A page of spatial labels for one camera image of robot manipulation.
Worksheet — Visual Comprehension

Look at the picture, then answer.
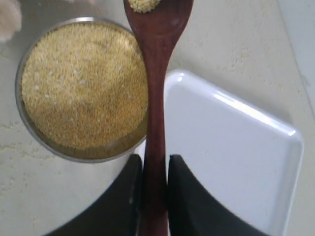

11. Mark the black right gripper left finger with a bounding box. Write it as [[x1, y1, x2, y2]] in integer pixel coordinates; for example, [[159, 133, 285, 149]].
[[48, 154, 142, 236]]

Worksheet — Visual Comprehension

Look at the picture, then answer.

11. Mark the white rectangular plastic tray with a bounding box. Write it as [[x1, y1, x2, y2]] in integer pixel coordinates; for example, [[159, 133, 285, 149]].
[[164, 69, 304, 236]]

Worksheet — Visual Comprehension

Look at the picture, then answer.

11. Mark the beige teddy bear striped sweater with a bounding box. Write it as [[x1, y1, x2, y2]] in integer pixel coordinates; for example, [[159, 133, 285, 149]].
[[0, 0, 22, 43]]

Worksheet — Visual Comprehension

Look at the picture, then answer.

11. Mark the steel bowl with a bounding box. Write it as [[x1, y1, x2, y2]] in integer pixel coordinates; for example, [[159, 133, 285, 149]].
[[14, 16, 151, 164]]

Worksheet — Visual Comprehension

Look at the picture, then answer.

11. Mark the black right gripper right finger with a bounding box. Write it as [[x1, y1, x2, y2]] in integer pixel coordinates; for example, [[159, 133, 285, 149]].
[[167, 154, 264, 236]]

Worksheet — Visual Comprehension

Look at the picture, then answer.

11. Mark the dark red wooden spoon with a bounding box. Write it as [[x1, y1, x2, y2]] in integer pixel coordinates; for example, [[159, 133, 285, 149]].
[[124, 0, 193, 236]]

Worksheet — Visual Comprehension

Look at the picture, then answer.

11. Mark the yellow millet grain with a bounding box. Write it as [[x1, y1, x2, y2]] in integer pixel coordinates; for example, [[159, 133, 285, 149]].
[[20, 21, 149, 149]]

